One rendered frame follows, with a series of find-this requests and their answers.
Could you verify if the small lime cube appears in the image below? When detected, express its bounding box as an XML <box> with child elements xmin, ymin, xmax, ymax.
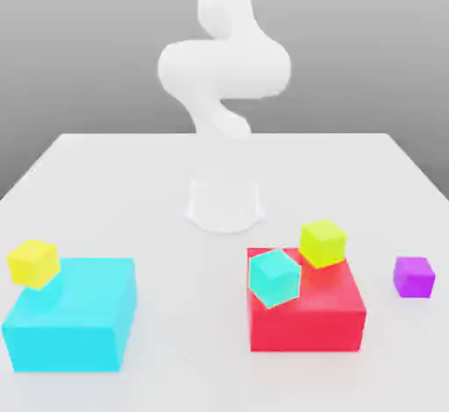
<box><xmin>298</xmin><ymin>219</ymin><xmax>348</xmax><ymax>269</ymax></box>

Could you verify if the small turquoise cube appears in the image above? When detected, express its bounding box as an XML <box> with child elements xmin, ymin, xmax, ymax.
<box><xmin>248</xmin><ymin>248</ymin><xmax>303</xmax><ymax>310</ymax></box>

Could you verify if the small yellow cube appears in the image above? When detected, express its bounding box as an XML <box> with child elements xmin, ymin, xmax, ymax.
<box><xmin>6</xmin><ymin>238</ymin><xmax>61</xmax><ymax>291</ymax></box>

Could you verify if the large red box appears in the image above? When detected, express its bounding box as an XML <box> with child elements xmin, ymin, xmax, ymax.
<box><xmin>246</xmin><ymin>245</ymin><xmax>368</xmax><ymax>353</ymax></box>

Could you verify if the small purple cube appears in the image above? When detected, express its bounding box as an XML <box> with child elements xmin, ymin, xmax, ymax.
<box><xmin>392</xmin><ymin>256</ymin><xmax>437</xmax><ymax>299</ymax></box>

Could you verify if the large cyan box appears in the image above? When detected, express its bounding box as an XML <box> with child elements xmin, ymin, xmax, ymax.
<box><xmin>1</xmin><ymin>257</ymin><xmax>138</xmax><ymax>373</ymax></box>

